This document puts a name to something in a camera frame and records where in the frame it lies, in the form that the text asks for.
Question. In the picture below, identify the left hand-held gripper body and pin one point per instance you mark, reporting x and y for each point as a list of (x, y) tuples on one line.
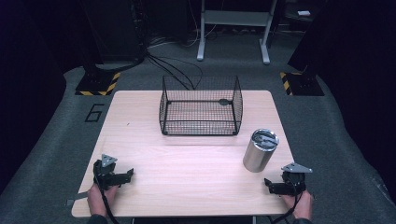
[(104, 170)]

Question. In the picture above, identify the grey tape strip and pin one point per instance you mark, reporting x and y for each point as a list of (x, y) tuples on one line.
[(77, 198)]

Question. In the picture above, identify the small white box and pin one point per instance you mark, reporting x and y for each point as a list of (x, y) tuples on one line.
[(304, 13)]

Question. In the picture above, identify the stainless steel tumbler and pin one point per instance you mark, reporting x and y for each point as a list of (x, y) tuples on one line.
[(260, 152)]

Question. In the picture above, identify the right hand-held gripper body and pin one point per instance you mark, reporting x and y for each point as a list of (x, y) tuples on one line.
[(294, 179)]

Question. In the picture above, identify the person's right hand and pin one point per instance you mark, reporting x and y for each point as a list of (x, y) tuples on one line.
[(300, 205)]

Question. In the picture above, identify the person's left hand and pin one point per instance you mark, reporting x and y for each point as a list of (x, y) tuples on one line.
[(99, 199)]

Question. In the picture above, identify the black striped stand base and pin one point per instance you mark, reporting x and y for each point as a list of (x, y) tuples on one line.
[(99, 84), (303, 84)]

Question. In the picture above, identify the white metal stand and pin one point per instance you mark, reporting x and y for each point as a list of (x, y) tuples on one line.
[(233, 18)]

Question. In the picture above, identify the black cabinet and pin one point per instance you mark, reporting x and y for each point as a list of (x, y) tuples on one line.
[(115, 31)]

